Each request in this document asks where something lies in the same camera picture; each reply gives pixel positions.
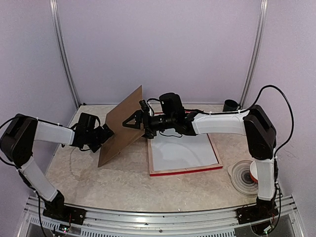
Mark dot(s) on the brown backing board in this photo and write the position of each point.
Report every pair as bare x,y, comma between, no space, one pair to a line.
123,136

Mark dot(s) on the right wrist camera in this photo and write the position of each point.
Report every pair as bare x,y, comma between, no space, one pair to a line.
145,107

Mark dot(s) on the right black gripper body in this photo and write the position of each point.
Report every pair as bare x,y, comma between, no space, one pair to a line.
151,126

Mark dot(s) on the clear glass plate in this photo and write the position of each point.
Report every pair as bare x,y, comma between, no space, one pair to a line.
239,174

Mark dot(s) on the dark green mug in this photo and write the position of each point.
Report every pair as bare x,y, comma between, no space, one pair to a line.
230,105

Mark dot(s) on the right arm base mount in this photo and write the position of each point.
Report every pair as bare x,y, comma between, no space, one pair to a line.
254,213

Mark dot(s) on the front aluminium rail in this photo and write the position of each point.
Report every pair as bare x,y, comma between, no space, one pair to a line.
225,222

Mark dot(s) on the red wooden picture frame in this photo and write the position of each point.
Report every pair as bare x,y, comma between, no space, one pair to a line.
187,170

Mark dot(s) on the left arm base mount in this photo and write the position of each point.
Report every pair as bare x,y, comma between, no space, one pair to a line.
71,215

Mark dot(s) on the right aluminium post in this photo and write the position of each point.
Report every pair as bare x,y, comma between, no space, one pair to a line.
255,51

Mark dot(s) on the white orange bowl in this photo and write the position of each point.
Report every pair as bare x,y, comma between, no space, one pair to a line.
253,172

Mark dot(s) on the cat and books photo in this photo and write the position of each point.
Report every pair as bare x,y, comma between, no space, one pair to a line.
182,153

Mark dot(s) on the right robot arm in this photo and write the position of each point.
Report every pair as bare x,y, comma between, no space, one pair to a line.
253,123

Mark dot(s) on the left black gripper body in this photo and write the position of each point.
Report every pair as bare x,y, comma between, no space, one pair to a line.
94,139

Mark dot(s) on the left aluminium post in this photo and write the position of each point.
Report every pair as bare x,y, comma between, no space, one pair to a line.
62,51

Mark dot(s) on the aluminium post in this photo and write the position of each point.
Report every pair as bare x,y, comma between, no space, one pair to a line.
62,51
255,51

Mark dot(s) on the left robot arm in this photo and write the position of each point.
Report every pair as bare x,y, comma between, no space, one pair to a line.
29,143

